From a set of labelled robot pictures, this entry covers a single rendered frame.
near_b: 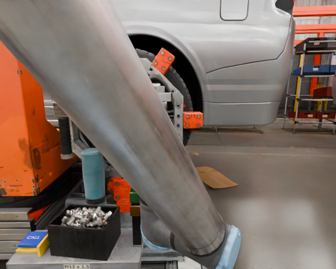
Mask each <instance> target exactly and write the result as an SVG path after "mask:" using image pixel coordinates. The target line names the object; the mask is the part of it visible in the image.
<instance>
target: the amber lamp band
mask: <svg viewBox="0 0 336 269"><path fill-rule="evenodd" d="M130 216H141V215H140V206H139V205H130Z"/></svg>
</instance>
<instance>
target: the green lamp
mask: <svg viewBox="0 0 336 269"><path fill-rule="evenodd" d="M130 203H140V196H139V195H138V194H137V193H136V192H135V190H134V189H133V188H131V190H130Z"/></svg>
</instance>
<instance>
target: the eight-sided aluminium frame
mask: <svg viewBox="0 0 336 269"><path fill-rule="evenodd" d="M140 60H141V62H142V64H143V66H144V68H145V70H146V72H147V73H148V74H149V75H159V76H160V77H161V78H162V79H163V80H164V81H165V82H166V83H167V85H168V87H169V88H170V90H171V91H172V90H173V91H174V92H173V99H174V127H175V129H176V131H177V133H178V135H179V137H180V139H181V141H182V143H183V103H184V102H183V95H182V94H181V93H180V91H178V90H177V89H176V88H175V87H174V86H173V85H172V84H171V83H170V82H169V81H168V80H167V78H166V77H165V76H164V75H163V74H162V73H161V72H160V71H159V70H157V69H156V68H155V67H153V66H152V62H150V61H149V60H148V59H147V58H140ZM151 69H153V70H152V71H150V70H151ZM177 105H179V107H177ZM177 115H179V116H177ZM69 124H70V125H69V126H70V135H71V146H72V152H74V153H75V154H76V155H77V156H78V157H79V158H80V159H82V156H81V152H82V151H83V150H85V149H88V147H87V146H86V145H85V144H84V143H82V142H81V141H80V140H79V138H78V128H77V126H76V124H75V123H74V122H73V121H72V120H71V119H70V118H69ZM104 168H105V177H107V178H108V177H109V176H111V177H122V176H121V175H120V174H119V173H118V172H117V170H116V169H115V168H114V167H113V166H112V165H108V164H106V163H105V162H104ZM111 172H112V173H111Z"/></svg>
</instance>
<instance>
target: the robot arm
mask: <svg viewBox="0 0 336 269"><path fill-rule="evenodd" d="M0 41H1V42H2V43H3V44H4V45H5V46H6V47H7V49H8V50H9V51H10V52H11V53H12V54H13V55H14V56H15V57H16V59H17V60H18V61H19V62H20V63H21V64H22V65H23V66H24V67H25V69H26V70H27V71H28V72H29V73H30V74H31V76H32V77H33V78H34V79H35V80H36V81H37V82H38V83H39V84H40V86H41V87H42V88H43V89H44V90H45V91H46V92H47V93H48V94H49V96H50V97H51V98H52V99H53V100H54V101H55V102H56V103H57V104H58V106H59V107H60V108H61V109H62V110H63V111H64V112H65V113H66V114H67V116H68V117H69V118H70V119H71V120H72V121H73V122H74V123H75V124H76V126H77V127H78V128H79V129H80V130H81V131H82V132H83V133H84V134H85V136H86V137H87V138H88V139H89V140H90V142H91V143H92V144H93V145H94V146H95V147H96V148H97V149H98V150H99V152H100V153H101V154H102V155H103V156H104V157H105V158H106V159H107V160H108V162H109V163H110V164H111V165H112V166H113V167H114V168H115V169H116V170H117V172H118V173H119V174H120V175H121V176H122V177H123V178H124V179H125V180H126V182H127V183H128V184H129V185H130V186H131V187H132V188H133V189H134V190H135V192H136V193H137V194H138V195H139V196H140V215H141V225H140V229H141V233H142V238H143V241H144V243H145V244H146V245H147V246H148V247H150V248H151V249H154V250H159V251H165V250H169V249H173V250H175V251H177V252H179V253H181V254H183V255H184V256H186V257H188V258H190V259H192V260H194V261H195V262H197V263H199V264H201V265H203V266H205V267H206V268H208V269H233V267H234V265H235V262H236V259H237V256H238V252H239V248H240V245H241V232H240V230H239V229H238V228H236V227H235V226H234V225H228V224H226V223H225V222H224V221H223V219H222V217H221V215H220V214H219V213H218V212H217V210H216V208H215V206H214V204H213V202H212V200H211V198H210V196H209V194H208V192H207V190H206V188H205V186H204V184H203V182H202V180H201V178H200V176H199V174H198V172H197V170H196V168H195V167H194V165H193V163H192V161H191V159H190V157H189V155H188V153H187V151H186V149H185V147H184V145H183V143H182V141H181V139H180V137H179V135H178V133H177V131H176V129H175V127H174V125H173V123H172V121H171V119H170V117H169V114H168V113H167V111H166V110H165V108H164V106H163V104H162V102H161V100H160V98H159V96H158V94H157V92H156V90H155V88H154V86H153V84H152V82H151V80H150V78H149V76H148V74H147V72H146V70H145V68H144V66H143V64H142V62H141V60H140V58H139V56H138V55H137V53H136V51H135V49H134V47H133V45H132V43H131V41H130V39H129V37H128V35H127V33H126V31H125V29H124V27H123V25H122V23H121V21H120V19H119V17H118V15H117V13H116V11H115V9H114V7H113V5H112V3H111V1H110V0H0Z"/></svg>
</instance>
